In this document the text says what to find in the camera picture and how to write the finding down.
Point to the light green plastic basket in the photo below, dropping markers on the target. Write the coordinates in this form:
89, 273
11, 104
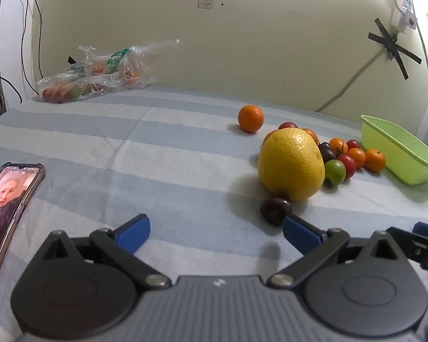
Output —
399, 149

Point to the white power strip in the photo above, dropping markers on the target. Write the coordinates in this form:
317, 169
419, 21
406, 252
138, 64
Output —
403, 14

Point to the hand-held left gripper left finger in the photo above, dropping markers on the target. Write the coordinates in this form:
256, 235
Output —
133, 231

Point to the red cherry tomato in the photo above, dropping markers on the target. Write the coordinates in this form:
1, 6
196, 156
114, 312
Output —
348, 166
288, 125
353, 144

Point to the clear plastic bag of vegetables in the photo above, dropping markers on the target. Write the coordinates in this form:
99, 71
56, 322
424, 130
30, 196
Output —
103, 74

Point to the black tape cross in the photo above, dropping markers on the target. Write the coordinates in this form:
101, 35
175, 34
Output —
392, 42

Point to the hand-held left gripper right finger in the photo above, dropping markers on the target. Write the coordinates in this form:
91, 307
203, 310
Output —
301, 233

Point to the green cherry tomato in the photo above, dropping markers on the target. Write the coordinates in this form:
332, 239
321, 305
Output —
335, 171

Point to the orange cherry tomato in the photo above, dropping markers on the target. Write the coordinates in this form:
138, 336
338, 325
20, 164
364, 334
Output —
339, 145
311, 135
375, 160
357, 158

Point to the smartphone with lit screen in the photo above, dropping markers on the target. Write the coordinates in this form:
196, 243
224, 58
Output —
7, 203

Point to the beige wall plate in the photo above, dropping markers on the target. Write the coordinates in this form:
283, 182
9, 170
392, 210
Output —
205, 4

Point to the large yellow citrus fruit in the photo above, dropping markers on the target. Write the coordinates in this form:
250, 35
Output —
290, 165

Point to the orange mandarin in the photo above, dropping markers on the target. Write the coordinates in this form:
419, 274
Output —
250, 118

